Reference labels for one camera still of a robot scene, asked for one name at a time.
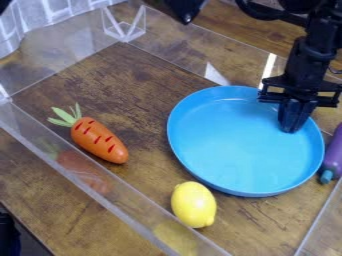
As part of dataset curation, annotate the black cable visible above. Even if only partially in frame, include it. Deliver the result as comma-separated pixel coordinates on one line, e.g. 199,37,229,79
234,0,342,75

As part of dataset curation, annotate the blue round tray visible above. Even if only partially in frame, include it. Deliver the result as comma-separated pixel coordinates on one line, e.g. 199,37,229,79
167,86,325,197

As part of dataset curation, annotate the clear acrylic enclosure wall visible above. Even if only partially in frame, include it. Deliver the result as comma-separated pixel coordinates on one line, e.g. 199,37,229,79
0,0,342,256

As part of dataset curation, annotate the orange toy carrot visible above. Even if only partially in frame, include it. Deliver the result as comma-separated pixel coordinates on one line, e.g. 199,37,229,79
47,104,128,164

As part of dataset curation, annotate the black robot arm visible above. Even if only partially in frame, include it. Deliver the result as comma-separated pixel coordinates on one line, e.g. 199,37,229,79
234,0,342,133

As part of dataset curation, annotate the white curtain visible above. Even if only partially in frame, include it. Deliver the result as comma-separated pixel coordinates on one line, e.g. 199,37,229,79
0,0,127,59

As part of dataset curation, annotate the purple toy eggplant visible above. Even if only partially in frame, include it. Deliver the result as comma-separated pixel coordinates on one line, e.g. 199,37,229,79
319,123,342,184

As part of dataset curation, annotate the yellow toy lemon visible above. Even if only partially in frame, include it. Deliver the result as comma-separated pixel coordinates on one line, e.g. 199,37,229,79
171,181,217,228

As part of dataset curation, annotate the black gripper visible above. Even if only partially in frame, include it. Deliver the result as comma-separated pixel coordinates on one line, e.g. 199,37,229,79
259,37,342,132

